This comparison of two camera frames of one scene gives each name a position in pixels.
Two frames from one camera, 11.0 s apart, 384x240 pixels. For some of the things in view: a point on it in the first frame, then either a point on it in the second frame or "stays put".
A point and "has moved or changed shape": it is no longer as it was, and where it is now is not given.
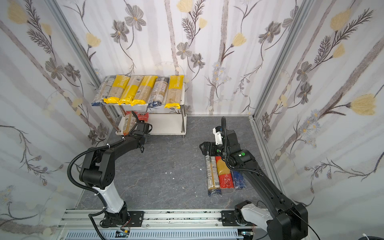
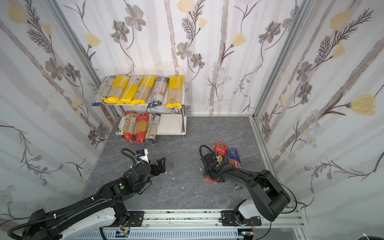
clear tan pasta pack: (213, 186) to (152, 129)
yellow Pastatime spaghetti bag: (117, 89) stays put
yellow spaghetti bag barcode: (144, 90) stays put
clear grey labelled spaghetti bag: (103, 91) stays put
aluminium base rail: (159, 225) stays put
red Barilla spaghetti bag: (226, 178) has moved or changed shape
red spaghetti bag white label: (129, 122) stays put
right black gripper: (223, 139) to (210, 163)
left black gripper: (138, 127) to (155, 168)
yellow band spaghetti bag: (130, 89) stays put
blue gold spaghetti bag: (159, 91) stays put
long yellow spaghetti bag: (175, 92) stays put
